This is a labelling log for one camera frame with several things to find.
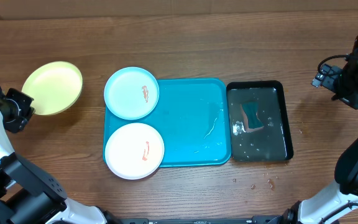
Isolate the yellow-green plate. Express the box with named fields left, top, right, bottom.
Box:
left=22, top=61, right=83, bottom=116

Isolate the green orange sponge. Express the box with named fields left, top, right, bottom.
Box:
left=241, top=101, right=264, bottom=133

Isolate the light blue plate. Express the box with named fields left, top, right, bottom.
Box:
left=104, top=67, right=160, bottom=120

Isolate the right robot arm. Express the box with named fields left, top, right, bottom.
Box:
left=271, top=36, right=358, bottom=223

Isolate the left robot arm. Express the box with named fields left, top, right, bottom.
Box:
left=0, top=86, right=120, bottom=224

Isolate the black water tray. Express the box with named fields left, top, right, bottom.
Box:
left=226, top=80, right=294, bottom=162

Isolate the teal plastic tray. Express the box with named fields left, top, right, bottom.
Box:
left=103, top=77, right=232, bottom=168

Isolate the white plate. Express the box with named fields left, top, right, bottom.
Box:
left=104, top=123, right=165, bottom=180

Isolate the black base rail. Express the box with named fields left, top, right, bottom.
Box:
left=121, top=215, right=285, bottom=224

